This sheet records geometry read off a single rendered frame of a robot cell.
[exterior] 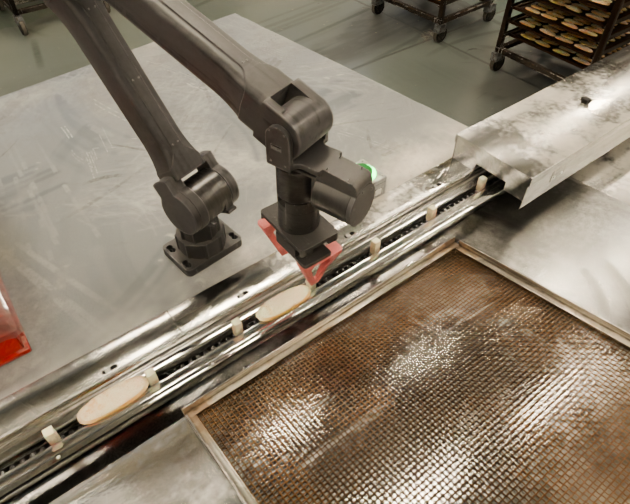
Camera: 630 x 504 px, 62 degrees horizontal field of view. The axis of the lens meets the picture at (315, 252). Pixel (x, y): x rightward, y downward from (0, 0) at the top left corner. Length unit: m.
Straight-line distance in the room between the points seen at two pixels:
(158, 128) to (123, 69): 0.09
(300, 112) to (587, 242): 0.66
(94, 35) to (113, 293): 0.40
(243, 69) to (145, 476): 0.48
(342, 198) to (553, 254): 0.52
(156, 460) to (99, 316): 0.32
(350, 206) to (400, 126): 0.68
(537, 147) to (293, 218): 0.57
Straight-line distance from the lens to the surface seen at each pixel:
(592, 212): 1.16
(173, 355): 0.81
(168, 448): 0.70
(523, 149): 1.10
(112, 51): 0.84
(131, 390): 0.79
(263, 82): 0.63
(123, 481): 0.70
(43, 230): 1.12
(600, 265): 1.06
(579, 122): 1.22
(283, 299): 0.83
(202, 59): 0.67
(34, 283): 1.02
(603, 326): 0.81
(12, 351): 0.92
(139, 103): 0.83
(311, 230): 0.72
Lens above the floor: 1.51
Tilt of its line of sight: 46 degrees down
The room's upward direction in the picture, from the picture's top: straight up
